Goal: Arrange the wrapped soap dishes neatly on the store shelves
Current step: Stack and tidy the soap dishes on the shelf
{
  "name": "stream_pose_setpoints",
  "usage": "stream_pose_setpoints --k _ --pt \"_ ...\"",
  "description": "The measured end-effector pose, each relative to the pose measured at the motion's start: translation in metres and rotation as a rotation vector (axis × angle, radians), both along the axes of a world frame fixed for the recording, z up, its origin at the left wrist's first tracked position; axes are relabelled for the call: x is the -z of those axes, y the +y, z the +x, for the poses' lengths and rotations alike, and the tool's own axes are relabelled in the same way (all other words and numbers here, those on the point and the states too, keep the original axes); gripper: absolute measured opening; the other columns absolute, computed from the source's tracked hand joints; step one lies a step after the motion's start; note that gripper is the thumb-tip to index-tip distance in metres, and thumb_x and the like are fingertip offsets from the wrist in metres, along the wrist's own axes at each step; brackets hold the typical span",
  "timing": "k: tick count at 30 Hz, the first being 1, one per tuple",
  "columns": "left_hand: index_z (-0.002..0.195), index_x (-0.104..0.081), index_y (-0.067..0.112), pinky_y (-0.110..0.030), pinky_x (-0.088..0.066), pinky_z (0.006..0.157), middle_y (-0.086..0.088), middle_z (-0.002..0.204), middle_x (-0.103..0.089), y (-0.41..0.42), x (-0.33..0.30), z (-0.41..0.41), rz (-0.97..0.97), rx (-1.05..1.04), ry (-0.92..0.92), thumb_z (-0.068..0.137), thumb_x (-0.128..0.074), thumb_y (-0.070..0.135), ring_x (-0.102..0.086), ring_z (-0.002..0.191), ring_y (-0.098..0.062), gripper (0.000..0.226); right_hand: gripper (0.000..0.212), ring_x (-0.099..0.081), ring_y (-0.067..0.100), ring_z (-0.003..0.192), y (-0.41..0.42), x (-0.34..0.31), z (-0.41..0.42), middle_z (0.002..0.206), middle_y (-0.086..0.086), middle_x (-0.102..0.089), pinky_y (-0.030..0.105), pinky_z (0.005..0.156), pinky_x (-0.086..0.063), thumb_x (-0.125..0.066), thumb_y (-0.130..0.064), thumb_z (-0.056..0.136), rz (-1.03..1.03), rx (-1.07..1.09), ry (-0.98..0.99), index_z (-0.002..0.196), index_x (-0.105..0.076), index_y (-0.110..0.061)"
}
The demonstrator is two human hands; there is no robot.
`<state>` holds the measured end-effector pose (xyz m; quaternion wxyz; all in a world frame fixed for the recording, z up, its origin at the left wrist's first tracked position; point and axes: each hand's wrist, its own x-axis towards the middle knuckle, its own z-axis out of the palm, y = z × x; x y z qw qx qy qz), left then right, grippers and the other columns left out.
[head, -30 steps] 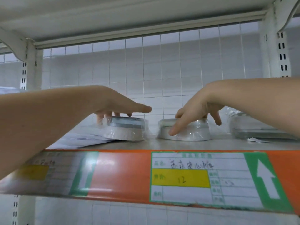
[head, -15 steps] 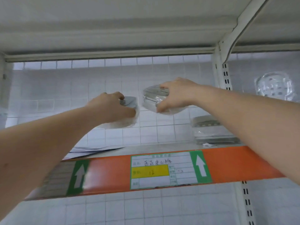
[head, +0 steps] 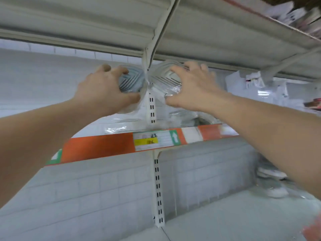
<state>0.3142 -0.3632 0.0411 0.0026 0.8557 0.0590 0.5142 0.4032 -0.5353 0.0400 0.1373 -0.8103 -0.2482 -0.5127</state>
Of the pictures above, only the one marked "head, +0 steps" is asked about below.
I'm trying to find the white pen organizer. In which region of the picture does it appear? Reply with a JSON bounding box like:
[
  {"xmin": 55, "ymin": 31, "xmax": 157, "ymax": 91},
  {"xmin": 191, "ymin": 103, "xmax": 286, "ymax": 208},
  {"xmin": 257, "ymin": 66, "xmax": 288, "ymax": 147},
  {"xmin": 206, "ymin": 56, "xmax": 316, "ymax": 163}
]
[{"xmin": 225, "ymin": 69, "xmax": 304, "ymax": 107}]

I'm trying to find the white label green arrow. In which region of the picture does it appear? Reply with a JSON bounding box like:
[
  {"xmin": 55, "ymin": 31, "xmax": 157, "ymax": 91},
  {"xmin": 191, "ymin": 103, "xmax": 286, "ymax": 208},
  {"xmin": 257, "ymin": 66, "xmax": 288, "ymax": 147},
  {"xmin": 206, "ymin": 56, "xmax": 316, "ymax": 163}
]
[
  {"xmin": 46, "ymin": 149, "xmax": 64, "ymax": 166},
  {"xmin": 132, "ymin": 129, "xmax": 182, "ymax": 152}
]

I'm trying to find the row of packaged goods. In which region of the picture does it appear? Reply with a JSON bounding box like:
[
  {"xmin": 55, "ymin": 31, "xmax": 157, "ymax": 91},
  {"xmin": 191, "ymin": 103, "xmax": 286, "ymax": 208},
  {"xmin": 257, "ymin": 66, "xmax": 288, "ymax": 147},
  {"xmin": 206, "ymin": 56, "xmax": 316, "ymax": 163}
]
[{"xmin": 263, "ymin": 0, "xmax": 321, "ymax": 41}]

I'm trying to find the soap dishes shelf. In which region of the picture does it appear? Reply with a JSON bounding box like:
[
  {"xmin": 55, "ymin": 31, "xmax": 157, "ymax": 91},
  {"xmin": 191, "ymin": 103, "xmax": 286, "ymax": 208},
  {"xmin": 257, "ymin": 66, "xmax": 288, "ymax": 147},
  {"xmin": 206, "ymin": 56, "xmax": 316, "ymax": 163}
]
[{"xmin": 103, "ymin": 95, "xmax": 224, "ymax": 136}]

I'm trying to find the orange metal store shelving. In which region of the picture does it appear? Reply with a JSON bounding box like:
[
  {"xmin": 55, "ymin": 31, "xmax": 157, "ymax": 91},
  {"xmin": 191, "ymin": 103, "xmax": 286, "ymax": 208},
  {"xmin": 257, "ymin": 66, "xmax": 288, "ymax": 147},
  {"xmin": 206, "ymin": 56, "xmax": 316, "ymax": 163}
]
[{"xmin": 0, "ymin": 0, "xmax": 321, "ymax": 241}]

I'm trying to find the pile of soap dishes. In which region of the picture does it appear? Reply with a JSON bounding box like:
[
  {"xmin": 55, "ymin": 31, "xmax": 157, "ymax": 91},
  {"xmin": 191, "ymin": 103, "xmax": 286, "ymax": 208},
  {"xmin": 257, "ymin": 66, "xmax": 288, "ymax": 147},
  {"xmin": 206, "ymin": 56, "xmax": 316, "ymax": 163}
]
[{"xmin": 255, "ymin": 158, "xmax": 321, "ymax": 200}]

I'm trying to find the person's left hand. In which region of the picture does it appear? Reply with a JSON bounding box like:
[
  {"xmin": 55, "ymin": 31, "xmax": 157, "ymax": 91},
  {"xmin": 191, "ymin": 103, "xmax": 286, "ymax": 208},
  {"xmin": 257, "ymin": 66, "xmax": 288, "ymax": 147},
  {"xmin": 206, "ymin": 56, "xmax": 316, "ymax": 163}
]
[{"xmin": 73, "ymin": 64, "xmax": 142, "ymax": 118}]

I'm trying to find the grey soap dish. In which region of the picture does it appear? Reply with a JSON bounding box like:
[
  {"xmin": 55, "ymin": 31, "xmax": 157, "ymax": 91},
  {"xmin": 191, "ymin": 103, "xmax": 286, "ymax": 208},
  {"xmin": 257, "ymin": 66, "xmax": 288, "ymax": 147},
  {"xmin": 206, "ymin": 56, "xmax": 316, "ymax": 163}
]
[{"xmin": 147, "ymin": 60, "xmax": 185, "ymax": 101}]

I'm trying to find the person's right hand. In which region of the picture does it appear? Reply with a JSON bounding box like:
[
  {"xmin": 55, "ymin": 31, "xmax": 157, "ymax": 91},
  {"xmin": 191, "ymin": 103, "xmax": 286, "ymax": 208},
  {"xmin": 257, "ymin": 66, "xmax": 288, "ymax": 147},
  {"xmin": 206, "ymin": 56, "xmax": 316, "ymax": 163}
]
[{"xmin": 165, "ymin": 60, "xmax": 226, "ymax": 113}]

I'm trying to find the person's left forearm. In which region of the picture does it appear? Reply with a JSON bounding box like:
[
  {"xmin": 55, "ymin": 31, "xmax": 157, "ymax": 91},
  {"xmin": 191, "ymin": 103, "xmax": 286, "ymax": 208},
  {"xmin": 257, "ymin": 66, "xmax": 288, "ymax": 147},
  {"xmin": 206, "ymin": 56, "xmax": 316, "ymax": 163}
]
[{"xmin": 0, "ymin": 98, "xmax": 96, "ymax": 209}]

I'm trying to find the person's right forearm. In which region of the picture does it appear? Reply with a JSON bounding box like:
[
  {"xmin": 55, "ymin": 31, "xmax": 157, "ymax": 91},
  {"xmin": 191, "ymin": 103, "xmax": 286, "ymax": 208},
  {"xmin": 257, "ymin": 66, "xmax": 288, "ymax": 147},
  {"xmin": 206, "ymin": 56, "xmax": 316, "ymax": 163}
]
[{"xmin": 211, "ymin": 93, "xmax": 321, "ymax": 199}]

